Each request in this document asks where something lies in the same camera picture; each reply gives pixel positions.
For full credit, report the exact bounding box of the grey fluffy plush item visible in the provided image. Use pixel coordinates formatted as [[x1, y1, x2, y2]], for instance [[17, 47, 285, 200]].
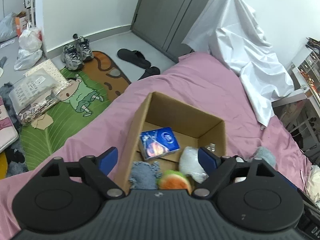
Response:
[[248, 146, 276, 168]]

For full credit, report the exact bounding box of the clear bubble wrap bag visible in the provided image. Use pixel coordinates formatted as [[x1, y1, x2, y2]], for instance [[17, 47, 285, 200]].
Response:
[[178, 146, 208, 184]]

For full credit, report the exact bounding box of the brown cardboard box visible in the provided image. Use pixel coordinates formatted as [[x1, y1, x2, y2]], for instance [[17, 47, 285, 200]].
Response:
[[113, 92, 227, 193]]

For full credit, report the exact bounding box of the blue denim fabric piece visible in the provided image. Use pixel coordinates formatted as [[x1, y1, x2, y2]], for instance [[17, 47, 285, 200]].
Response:
[[129, 161, 162, 190]]

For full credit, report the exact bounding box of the orange green plush toy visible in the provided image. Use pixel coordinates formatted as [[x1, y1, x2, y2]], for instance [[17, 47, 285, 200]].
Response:
[[157, 170, 192, 194]]

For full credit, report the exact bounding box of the blue tissue pack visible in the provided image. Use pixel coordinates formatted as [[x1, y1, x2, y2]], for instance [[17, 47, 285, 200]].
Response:
[[138, 127, 180, 161]]

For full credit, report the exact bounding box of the cartoon green floor mat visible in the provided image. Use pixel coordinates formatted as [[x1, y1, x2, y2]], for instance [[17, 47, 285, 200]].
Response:
[[20, 51, 131, 170]]

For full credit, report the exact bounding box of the pink bed sheet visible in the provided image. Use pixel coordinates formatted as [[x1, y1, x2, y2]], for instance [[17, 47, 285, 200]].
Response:
[[1, 53, 312, 239]]

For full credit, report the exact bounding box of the clear packaged items stack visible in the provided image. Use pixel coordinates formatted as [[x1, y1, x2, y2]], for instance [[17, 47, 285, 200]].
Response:
[[9, 59, 69, 125]]

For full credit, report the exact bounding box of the black slipper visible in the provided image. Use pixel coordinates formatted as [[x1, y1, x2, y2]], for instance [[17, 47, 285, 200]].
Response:
[[117, 48, 151, 69], [139, 66, 161, 80]]

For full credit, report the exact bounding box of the white desk with clutter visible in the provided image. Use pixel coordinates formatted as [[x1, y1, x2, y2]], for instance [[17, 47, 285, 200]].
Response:
[[272, 37, 319, 165]]

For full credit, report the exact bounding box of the cream cloth bundle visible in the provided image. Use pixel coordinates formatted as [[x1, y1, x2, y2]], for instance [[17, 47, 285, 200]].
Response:
[[306, 165, 320, 206]]

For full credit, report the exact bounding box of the grey sneaker left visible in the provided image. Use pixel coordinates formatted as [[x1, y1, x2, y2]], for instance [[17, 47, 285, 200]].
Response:
[[61, 44, 84, 71]]

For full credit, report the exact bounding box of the grey sneaker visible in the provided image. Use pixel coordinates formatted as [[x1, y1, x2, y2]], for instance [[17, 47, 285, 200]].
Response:
[[61, 44, 84, 71], [76, 36, 94, 62]]

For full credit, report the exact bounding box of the grey sneaker right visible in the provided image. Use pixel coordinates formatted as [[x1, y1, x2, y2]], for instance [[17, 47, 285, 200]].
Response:
[[76, 36, 94, 62]]

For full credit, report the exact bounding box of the white draped sheet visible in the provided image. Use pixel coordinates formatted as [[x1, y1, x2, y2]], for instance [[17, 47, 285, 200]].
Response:
[[183, 0, 294, 126]]

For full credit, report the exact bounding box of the white plastic bag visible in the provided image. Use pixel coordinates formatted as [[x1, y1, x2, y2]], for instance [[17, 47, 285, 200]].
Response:
[[14, 23, 43, 71]]

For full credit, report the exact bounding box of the grey door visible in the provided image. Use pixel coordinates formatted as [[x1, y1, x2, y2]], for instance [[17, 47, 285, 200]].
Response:
[[131, 0, 209, 62]]

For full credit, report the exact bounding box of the orange cardboard box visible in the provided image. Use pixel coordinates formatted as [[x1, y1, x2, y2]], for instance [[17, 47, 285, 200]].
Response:
[[15, 11, 28, 36]]

